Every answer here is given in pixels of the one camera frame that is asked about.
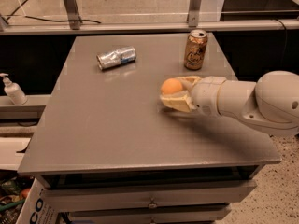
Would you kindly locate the orange fruit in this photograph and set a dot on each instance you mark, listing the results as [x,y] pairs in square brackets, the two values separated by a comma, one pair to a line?
[170,86]

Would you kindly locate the metal railing frame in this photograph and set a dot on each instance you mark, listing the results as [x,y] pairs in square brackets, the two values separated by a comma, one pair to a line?
[79,17]

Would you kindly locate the white pump bottle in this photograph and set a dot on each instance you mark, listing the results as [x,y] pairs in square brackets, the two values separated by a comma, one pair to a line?
[13,91]

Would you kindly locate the white cardboard box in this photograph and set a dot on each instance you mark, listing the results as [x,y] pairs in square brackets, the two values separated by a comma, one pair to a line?
[35,209]

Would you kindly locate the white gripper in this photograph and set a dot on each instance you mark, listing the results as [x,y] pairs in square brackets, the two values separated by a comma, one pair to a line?
[206,93]

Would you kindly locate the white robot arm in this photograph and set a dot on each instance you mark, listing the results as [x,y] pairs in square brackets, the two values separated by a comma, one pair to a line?
[269,105]

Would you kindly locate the grey drawer cabinet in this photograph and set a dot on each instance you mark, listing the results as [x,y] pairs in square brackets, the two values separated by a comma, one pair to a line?
[108,152]

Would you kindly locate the orange soda can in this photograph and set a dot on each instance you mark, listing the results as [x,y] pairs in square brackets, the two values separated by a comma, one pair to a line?
[195,49]

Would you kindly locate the crushed silver can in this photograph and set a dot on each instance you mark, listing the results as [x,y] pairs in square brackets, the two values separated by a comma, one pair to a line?
[116,57]

